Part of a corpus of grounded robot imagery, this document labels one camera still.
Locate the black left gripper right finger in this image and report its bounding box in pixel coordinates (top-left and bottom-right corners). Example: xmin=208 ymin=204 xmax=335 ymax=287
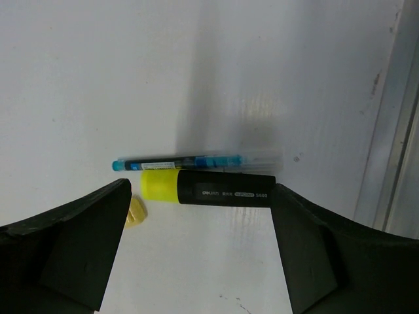
xmin=271 ymin=184 xmax=418 ymax=313

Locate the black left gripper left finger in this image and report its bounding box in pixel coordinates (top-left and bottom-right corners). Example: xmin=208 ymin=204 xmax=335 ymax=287
xmin=1 ymin=179 xmax=132 ymax=313

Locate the blue gel pen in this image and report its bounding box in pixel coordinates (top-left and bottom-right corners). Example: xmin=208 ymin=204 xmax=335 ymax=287
xmin=111 ymin=148 xmax=284 ymax=173

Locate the yellow pastel highlighter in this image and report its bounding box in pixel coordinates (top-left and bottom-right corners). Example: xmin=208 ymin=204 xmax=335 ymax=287
xmin=124 ymin=195 xmax=148 ymax=228

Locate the black highlighter yellow cap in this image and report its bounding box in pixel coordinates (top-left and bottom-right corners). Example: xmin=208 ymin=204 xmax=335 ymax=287
xmin=140 ymin=169 xmax=276 ymax=208

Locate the aluminium table frame rail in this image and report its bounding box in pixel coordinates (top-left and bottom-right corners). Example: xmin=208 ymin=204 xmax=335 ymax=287
xmin=354 ymin=1 xmax=418 ymax=239

